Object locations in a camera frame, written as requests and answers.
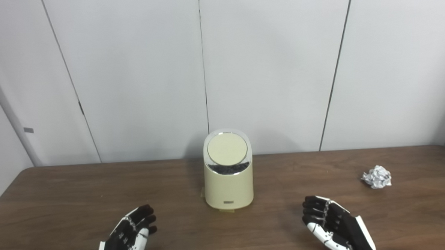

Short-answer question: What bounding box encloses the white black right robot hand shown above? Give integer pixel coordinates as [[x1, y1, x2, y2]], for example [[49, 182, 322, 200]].
[[301, 193, 377, 250]]

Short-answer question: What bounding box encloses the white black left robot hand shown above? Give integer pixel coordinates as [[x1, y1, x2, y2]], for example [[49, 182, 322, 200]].
[[93, 204, 159, 250]]

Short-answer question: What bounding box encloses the white paper ball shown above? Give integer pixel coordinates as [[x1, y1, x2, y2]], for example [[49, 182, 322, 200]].
[[361, 165, 392, 190]]

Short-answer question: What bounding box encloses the cream-colored desktop trash bin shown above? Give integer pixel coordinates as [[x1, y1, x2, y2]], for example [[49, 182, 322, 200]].
[[202, 128, 255, 212]]

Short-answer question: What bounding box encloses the round cream bin lid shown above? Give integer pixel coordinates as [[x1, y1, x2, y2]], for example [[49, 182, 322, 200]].
[[206, 132, 249, 167]]

